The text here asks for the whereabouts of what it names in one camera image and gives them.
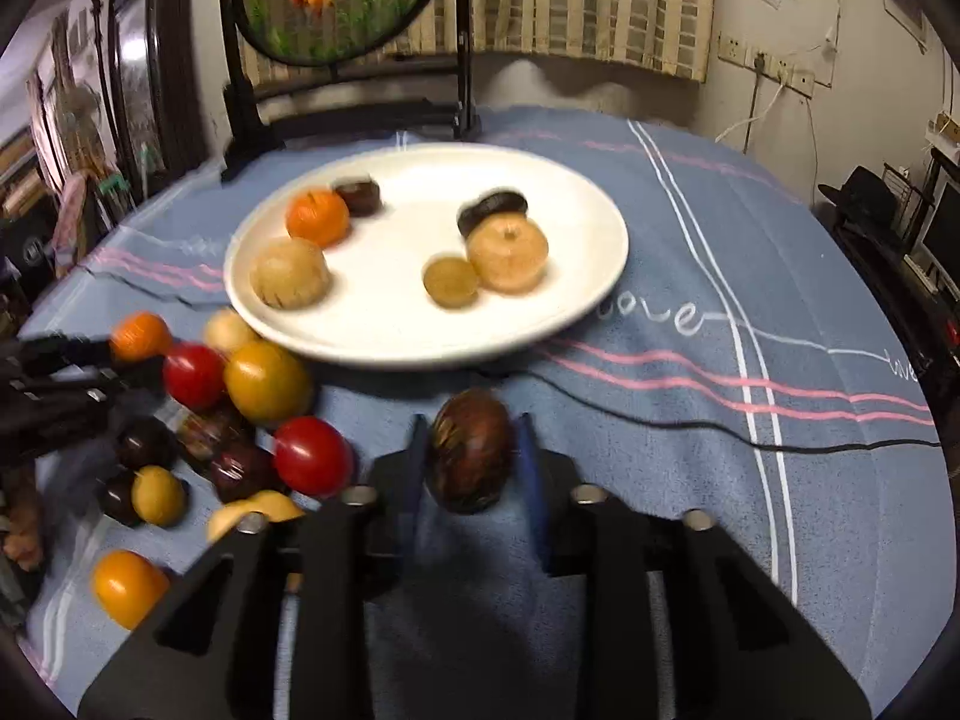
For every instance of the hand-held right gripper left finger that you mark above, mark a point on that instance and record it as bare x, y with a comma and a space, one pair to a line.
416, 487

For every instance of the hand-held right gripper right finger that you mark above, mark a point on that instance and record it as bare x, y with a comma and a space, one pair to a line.
534, 495

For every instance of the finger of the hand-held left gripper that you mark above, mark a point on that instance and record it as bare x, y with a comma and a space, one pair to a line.
67, 354
60, 420

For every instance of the dark purple wax apple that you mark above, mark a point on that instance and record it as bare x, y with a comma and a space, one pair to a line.
472, 450
358, 195
241, 471
116, 499
214, 431
491, 206
146, 441

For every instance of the mandarin orange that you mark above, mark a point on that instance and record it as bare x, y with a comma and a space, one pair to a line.
140, 336
318, 217

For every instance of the red cherry tomato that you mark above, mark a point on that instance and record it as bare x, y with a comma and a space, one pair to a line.
313, 456
193, 375

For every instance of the yellow tomato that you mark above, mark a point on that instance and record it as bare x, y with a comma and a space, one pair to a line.
268, 382
127, 589

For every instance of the white plate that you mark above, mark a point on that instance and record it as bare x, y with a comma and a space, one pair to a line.
570, 240

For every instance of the person's left hand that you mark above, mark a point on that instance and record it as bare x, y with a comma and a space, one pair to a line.
19, 540

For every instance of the hanging pink garment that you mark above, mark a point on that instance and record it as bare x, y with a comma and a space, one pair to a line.
71, 217

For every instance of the standing fan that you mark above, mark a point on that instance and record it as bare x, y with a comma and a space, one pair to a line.
81, 109

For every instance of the dark wooden framed picture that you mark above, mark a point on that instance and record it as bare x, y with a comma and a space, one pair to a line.
142, 90

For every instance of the blue striped tablecloth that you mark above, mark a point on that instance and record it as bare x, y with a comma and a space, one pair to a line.
750, 277

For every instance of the black desk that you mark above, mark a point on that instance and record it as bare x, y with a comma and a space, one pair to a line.
885, 277

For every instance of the goldfish screen ornament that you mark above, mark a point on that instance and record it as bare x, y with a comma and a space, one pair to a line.
337, 0

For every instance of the black hat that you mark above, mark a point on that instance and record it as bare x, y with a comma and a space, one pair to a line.
866, 195

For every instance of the computer monitor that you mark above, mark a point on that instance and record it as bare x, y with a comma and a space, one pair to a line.
943, 232

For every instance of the checked beige curtain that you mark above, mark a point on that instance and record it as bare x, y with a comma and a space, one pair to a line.
585, 0

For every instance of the beige flat box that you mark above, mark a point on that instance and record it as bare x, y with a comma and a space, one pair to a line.
946, 129

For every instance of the electrical panel box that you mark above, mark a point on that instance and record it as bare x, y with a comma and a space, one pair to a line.
904, 6

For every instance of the wall socket strip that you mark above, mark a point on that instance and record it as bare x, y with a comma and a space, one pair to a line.
765, 64

